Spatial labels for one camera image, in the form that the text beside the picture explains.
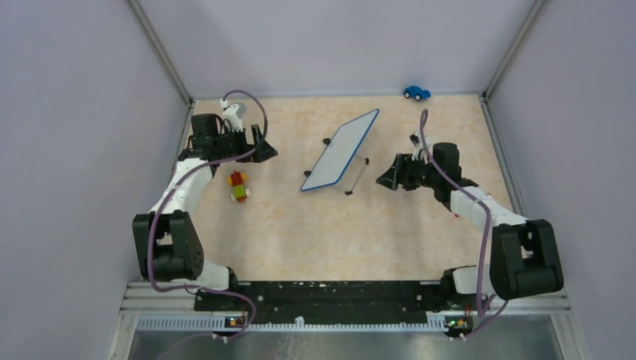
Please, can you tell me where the colourful toy brick figure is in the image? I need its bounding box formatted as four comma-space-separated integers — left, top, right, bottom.
228, 171, 251, 203

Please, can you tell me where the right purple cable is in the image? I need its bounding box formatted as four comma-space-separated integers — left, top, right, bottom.
419, 108, 509, 340

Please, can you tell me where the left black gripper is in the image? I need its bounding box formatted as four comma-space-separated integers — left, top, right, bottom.
212, 124, 277, 163

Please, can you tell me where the purple cable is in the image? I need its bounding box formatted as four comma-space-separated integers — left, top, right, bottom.
419, 108, 509, 340
147, 89, 269, 343

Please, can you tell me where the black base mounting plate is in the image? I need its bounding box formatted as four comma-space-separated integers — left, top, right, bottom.
193, 280, 476, 325

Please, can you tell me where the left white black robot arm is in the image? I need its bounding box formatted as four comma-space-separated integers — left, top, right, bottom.
132, 113, 278, 310

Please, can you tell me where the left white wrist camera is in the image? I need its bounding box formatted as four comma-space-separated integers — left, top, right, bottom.
220, 99, 247, 132

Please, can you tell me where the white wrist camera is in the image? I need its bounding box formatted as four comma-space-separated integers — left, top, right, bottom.
409, 130, 430, 161
220, 99, 247, 132

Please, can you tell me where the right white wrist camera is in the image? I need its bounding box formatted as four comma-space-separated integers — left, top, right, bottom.
409, 130, 430, 161

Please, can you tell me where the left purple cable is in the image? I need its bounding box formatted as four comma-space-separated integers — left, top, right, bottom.
147, 89, 269, 343

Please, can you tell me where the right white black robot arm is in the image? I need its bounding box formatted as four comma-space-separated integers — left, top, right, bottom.
376, 142, 564, 300

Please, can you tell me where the blue framed whiteboard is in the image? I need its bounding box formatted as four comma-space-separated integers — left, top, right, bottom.
300, 109, 380, 196

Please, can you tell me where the blue toy car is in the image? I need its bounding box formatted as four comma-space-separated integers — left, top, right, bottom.
403, 85, 431, 101

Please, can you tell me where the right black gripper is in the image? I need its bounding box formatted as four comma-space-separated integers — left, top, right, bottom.
376, 154, 440, 191

